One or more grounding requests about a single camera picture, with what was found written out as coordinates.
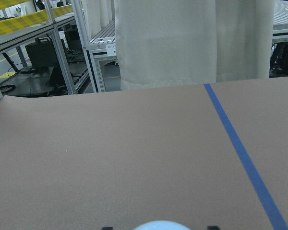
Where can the light blue call bell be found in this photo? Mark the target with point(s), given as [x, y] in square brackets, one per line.
[161, 225]

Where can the brown table mat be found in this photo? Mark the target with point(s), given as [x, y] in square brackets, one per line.
[202, 155]

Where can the white curtain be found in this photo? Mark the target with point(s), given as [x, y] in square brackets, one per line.
[162, 43]

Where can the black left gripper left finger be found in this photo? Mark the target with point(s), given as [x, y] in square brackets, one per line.
[107, 228]

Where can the aluminium workbench frame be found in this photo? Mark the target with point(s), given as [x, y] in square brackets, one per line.
[59, 49]

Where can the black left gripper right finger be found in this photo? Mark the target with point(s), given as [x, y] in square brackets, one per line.
[212, 227]

